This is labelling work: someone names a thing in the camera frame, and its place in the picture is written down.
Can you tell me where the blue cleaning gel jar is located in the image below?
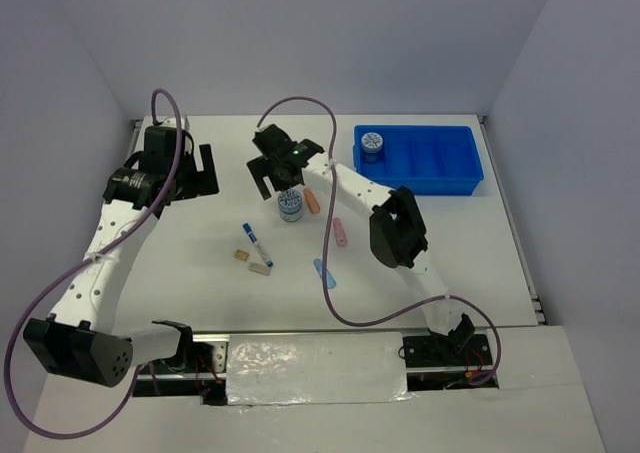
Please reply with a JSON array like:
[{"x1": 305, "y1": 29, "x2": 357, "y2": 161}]
[{"x1": 277, "y1": 189, "x2": 303, "y2": 222}]

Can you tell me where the pink translucent case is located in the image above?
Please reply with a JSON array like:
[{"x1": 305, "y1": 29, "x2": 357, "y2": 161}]
[{"x1": 332, "y1": 218, "x2": 348, "y2": 247}]

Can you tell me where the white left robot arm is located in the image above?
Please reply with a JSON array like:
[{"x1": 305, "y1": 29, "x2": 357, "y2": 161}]
[{"x1": 23, "y1": 116, "x2": 219, "y2": 387}]

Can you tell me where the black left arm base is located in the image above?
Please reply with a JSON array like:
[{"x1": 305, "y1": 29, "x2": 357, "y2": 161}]
[{"x1": 133, "y1": 333, "x2": 230, "y2": 406}]

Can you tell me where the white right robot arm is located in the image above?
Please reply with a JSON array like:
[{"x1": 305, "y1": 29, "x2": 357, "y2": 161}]
[{"x1": 247, "y1": 124, "x2": 475, "y2": 364}]

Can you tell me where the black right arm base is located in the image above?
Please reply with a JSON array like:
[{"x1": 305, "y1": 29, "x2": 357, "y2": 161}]
[{"x1": 398, "y1": 314, "x2": 493, "y2": 369}]

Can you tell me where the blue whiteboard marker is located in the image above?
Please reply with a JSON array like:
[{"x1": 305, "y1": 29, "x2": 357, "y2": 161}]
[{"x1": 242, "y1": 223, "x2": 274, "y2": 268}]

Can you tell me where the yellow eraser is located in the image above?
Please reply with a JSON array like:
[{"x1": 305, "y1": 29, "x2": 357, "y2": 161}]
[{"x1": 233, "y1": 249, "x2": 249, "y2": 261}]

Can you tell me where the grey white eraser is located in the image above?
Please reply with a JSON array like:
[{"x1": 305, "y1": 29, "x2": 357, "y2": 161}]
[{"x1": 248, "y1": 262, "x2": 271, "y2": 276}]

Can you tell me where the blue plastic sorting bin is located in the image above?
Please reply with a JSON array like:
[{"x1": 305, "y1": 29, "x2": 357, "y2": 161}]
[{"x1": 353, "y1": 125, "x2": 484, "y2": 196}]

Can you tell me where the silver foil sheet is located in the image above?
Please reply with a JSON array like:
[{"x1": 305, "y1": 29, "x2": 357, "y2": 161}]
[{"x1": 226, "y1": 332, "x2": 411, "y2": 406}]

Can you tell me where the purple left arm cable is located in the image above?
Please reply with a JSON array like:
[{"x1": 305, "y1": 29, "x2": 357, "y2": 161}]
[{"x1": 2, "y1": 88, "x2": 182, "y2": 439}]

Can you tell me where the aluminium table edge rail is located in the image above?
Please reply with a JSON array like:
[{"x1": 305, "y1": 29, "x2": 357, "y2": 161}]
[{"x1": 477, "y1": 115, "x2": 549, "y2": 326}]

